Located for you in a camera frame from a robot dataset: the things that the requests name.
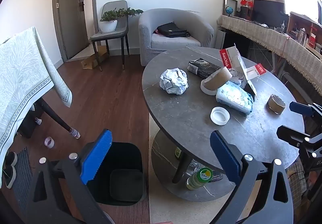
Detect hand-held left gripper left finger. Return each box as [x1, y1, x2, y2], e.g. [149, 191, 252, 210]
[25, 128, 114, 224]

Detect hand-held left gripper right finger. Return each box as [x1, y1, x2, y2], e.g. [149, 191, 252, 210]
[210, 130, 295, 224]

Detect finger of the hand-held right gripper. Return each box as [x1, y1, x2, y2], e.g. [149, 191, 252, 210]
[289, 101, 322, 119]
[276, 125, 322, 150]

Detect small brown tape core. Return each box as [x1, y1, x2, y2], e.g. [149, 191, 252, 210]
[267, 94, 286, 115]

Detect dark green trash bin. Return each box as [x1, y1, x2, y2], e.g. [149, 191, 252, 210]
[86, 141, 148, 205]

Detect white plastic lid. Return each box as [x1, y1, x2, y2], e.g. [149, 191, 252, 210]
[210, 106, 230, 126]

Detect blue white tissue packet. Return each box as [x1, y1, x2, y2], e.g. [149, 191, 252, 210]
[216, 81, 254, 114]

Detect grey wrapper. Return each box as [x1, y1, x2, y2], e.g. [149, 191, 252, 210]
[228, 68, 248, 89]

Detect brown cardboard tape roll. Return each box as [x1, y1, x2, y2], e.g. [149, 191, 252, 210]
[200, 66, 232, 96]

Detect white red card packaging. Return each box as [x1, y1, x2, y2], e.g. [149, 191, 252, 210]
[219, 43, 267, 96]

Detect white paper ball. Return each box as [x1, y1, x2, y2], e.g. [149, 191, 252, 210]
[159, 68, 189, 95]

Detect black carton box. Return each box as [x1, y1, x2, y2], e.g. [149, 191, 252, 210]
[187, 58, 222, 79]

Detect clear plastic bottle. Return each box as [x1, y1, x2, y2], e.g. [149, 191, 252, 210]
[187, 158, 203, 173]

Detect green glass bottle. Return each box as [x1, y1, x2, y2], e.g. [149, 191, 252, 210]
[186, 167, 214, 190]

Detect dark table leg striped sock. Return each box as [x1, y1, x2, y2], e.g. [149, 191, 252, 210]
[40, 98, 81, 139]
[33, 103, 42, 126]

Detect round grey coffee table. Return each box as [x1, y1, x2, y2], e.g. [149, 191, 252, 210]
[141, 46, 305, 202]

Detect black storage box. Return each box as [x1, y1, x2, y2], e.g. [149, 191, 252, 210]
[18, 109, 44, 139]

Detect grey striped floor mat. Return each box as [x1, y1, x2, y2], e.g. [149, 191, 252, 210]
[12, 147, 35, 213]

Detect brown open box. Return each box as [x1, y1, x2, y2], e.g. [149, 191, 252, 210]
[287, 12, 322, 49]

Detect beige lace table runner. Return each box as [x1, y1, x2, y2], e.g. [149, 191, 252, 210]
[217, 14, 322, 90]

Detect dark sneaker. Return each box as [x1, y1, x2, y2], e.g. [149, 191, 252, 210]
[4, 152, 19, 167]
[4, 165, 17, 189]

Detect flat cardboard box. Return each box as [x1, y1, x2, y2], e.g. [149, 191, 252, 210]
[80, 45, 109, 70]

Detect black monitor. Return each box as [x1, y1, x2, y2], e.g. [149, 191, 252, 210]
[253, 0, 285, 23]

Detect white leaning panel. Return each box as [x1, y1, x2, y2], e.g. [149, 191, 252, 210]
[215, 29, 226, 50]

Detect table with patterned cloth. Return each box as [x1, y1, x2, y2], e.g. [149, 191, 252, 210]
[0, 26, 73, 161]

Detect grey armchair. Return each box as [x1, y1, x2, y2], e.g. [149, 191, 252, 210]
[138, 8, 214, 67]

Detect grey dining chair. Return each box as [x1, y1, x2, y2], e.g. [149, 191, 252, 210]
[90, 0, 130, 72]

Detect potted plant white pot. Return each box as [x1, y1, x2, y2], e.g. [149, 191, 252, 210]
[99, 8, 144, 33]

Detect black bag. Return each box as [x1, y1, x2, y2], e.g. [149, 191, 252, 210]
[156, 22, 191, 38]

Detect grey door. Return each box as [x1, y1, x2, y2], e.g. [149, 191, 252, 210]
[52, 0, 93, 63]

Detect picture frame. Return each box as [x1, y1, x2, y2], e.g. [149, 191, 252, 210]
[223, 0, 238, 17]

